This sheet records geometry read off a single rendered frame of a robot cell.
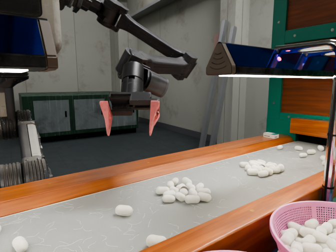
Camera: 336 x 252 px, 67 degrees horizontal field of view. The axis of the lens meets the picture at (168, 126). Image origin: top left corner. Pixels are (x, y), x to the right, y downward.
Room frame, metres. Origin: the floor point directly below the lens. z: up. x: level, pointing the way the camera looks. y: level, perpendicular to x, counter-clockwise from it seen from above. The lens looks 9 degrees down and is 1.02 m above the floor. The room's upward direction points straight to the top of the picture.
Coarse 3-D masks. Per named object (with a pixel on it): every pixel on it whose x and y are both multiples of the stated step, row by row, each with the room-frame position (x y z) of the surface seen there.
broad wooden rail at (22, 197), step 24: (216, 144) 1.06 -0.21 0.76; (240, 144) 1.05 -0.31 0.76; (264, 144) 1.10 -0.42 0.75; (96, 168) 0.75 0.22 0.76; (120, 168) 0.75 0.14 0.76; (144, 168) 0.75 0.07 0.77; (168, 168) 0.79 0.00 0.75; (0, 192) 0.58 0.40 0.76; (24, 192) 0.58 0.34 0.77; (48, 192) 0.58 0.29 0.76; (72, 192) 0.61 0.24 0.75; (0, 216) 0.51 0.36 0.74
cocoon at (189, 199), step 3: (186, 195) 0.57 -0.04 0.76; (189, 195) 0.57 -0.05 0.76; (192, 195) 0.57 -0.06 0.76; (195, 195) 0.57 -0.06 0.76; (186, 198) 0.56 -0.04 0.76; (189, 198) 0.56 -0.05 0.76; (192, 198) 0.56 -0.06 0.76; (195, 198) 0.56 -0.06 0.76; (198, 198) 0.56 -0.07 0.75; (186, 201) 0.56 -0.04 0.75; (189, 201) 0.56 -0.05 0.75; (192, 201) 0.56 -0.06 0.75; (195, 201) 0.56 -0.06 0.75; (198, 201) 0.56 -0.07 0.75
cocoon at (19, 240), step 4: (20, 236) 0.41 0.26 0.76; (12, 240) 0.40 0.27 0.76; (16, 240) 0.40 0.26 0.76; (20, 240) 0.40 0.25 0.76; (24, 240) 0.40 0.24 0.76; (12, 244) 0.40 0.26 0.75; (16, 244) 0.39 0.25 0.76; (20, 244) 0.39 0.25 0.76; (24, 244) 0.39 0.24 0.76; (16, 248) 0.39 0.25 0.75; (20, 248) 0.39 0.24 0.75; (24, 248) 0.39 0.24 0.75
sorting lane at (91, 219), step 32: (224, 160) 0.91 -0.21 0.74; (256, 160) 0.91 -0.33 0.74; (288, 160) 0.91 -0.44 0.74; (320, 160) 0.90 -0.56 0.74; (96, 192) 0.63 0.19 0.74; (128, 192) 0.63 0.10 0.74; (224, 192) 0.63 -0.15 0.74; (256, 192) 0.63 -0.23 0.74; (0, 224) 0.48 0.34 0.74; (32, 224) 0.48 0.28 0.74; (64, 224) 0.48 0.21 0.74; (96, 224) 0.48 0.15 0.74; (128, 224) 0.48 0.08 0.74; (160, 224) 0.48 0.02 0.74; (192, 224) 0.48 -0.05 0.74
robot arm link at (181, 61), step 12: (120, 60) 0.74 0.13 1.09; (144, 60) 0.76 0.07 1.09; (156, 60) 0.84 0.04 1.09; (168, 60) 0.92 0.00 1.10; (180, 60) 1.01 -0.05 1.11; (192, 60) 1.04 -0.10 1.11; (120, 72) 0.74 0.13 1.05; (156, 72) 0.86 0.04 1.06; (168, 72) 0.93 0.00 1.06; (180, 72) 1.02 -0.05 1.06
